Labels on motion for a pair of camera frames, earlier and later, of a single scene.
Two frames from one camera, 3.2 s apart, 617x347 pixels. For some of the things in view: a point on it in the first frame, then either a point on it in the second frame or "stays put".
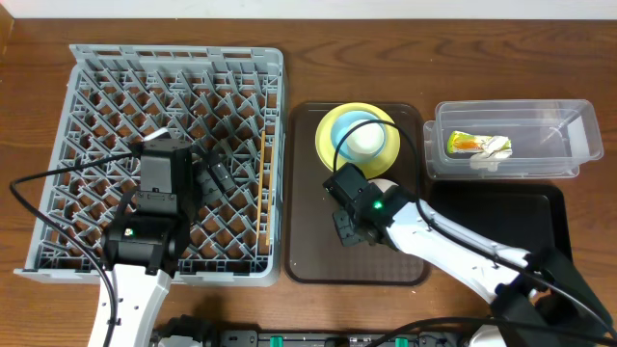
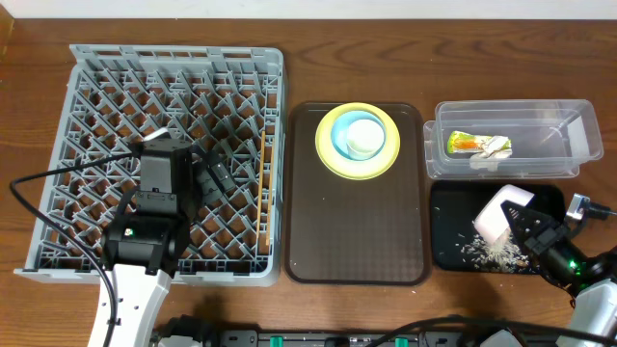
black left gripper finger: x=221 y=172 stays put
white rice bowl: x=383 y=183 -> x=491 y=220
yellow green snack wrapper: x=463 y=142 stays put
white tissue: x=496 y=148 stays put
